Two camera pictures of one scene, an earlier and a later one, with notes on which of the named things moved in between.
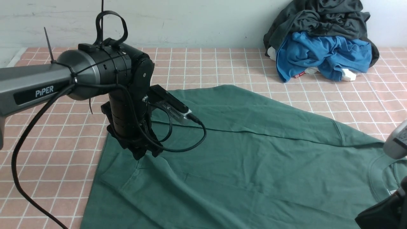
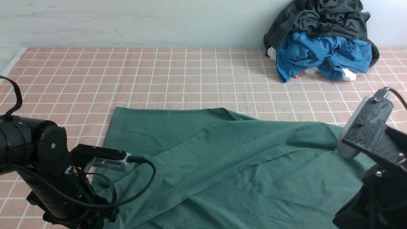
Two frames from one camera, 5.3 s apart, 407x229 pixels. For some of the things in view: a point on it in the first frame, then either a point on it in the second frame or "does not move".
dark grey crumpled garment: x=342 y=18 does not move
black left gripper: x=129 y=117 to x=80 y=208
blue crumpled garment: x=331 y=55 does not move
